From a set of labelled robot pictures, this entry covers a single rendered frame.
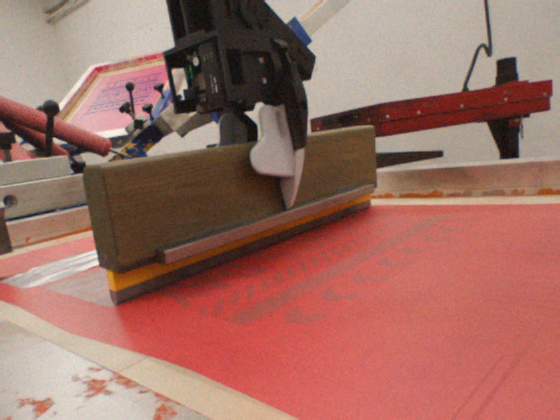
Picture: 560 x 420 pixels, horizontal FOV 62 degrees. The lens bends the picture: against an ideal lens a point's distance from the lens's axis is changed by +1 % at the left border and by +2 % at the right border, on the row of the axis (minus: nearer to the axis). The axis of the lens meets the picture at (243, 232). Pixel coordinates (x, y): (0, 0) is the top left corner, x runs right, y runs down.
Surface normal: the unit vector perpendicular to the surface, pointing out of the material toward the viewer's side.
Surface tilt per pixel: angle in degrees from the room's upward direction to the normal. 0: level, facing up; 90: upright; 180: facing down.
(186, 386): 0
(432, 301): 0
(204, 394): 0
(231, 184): 93
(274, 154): 84
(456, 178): 90
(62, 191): 90
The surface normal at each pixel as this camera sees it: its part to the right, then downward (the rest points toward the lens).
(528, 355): -0.15, -0.97
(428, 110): 0.27, 0.14
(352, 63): -0.70, 0.23
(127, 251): 0.71, 0.09
